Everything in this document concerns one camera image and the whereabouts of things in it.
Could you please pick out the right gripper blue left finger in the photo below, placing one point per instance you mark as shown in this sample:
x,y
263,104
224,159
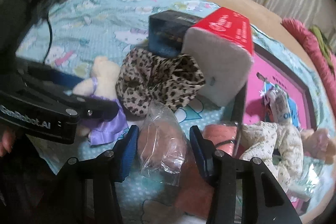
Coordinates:
x,y
124,153

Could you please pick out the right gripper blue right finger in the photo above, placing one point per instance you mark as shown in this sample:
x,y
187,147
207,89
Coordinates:
x,y
208,163

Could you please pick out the pink cloth with hair tie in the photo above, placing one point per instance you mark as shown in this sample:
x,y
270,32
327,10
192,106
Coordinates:
x,y
225,136

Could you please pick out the white floral scrunchie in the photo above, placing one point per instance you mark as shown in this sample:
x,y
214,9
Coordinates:
x,y
278,146

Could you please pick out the teddy bear purple dress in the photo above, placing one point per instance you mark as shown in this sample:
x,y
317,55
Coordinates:
x,y
101,85

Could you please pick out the leopard print scrunchie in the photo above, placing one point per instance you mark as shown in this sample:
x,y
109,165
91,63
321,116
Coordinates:
x,y
145,77

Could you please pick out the pink plush toy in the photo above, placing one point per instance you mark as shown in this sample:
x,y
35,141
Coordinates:
x,y
318,144

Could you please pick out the person's left hand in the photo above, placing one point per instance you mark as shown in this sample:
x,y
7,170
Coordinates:
x,y
7,140

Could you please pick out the small barcode packet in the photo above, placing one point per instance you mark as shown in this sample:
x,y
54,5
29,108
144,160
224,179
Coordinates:
x,y
277,107

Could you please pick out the dark purple box tray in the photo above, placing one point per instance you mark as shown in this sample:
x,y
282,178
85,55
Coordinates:
x,y
309,180

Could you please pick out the pink and blue book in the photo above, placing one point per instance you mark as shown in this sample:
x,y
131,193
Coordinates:
x,y
264,76

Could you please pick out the red tissue pack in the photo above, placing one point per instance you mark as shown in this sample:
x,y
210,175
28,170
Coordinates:
x,y
221,43

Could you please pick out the hello kitty blue sheet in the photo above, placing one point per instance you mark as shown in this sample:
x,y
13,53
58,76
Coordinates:
x,y
84,29

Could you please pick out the black small box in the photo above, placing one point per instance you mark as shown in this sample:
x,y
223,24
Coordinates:
x,y
167,30

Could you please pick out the pink quilt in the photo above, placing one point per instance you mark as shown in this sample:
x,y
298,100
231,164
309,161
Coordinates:
x,y
309,43

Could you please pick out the green cloth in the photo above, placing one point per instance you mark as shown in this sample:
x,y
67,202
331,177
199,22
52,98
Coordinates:
x,y
323,46

